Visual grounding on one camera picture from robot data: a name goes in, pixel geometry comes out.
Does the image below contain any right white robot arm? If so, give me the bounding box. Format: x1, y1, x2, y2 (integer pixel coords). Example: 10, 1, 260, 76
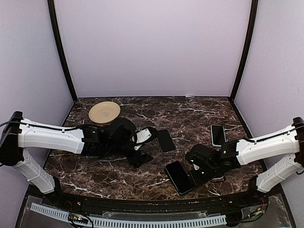
185, 117, 304, 206

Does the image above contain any light blue phone case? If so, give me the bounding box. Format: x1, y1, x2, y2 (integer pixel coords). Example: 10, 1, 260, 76
210, 124, 226, 147

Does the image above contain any right black frame post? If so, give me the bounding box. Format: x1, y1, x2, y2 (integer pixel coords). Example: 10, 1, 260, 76
229, 0, 258, 102

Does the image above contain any beige round plate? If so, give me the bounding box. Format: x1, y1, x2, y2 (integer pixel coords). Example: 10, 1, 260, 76
88, 101, 121, 124

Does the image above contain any pink silicone phone case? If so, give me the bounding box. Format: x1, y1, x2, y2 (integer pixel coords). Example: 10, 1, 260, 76
210, 176, 226, 183

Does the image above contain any white slotted cable duct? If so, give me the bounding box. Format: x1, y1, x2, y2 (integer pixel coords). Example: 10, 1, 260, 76
30, 203, 227, 228

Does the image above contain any small circuit board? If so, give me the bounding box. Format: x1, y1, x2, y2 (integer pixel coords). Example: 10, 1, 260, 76
67, 213, 89, 225

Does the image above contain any black frame post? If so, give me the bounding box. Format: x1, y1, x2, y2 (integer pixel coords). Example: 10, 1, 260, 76
47, 0, 78, 102
229, 0, 258, 102

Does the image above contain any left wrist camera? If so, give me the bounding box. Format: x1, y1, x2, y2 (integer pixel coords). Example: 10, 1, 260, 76
131, 127, 157, 151

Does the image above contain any dark smartphone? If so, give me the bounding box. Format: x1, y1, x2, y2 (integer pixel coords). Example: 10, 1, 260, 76
165, 161, 194, 196

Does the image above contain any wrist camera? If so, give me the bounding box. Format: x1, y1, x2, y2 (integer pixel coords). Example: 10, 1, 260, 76
131, 127, 157, 151
193, 164, 200, 170

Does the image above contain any left black frame post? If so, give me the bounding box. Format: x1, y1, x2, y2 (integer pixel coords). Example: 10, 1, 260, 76
47, 0, 78, 102

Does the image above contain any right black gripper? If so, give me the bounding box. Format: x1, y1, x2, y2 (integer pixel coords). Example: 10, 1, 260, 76
188, 164, 219, 188

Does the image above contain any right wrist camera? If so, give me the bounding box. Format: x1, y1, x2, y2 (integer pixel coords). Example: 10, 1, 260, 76
193, 164, 200, 170

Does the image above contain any smartphone with silver edge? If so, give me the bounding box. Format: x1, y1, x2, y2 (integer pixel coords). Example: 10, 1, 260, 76
157, 129, 176, 153

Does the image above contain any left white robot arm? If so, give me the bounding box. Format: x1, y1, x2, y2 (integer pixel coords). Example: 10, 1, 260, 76
0, 111, 157, 207

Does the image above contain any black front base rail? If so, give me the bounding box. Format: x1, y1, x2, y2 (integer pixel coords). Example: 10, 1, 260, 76
26, 182, 281, 216

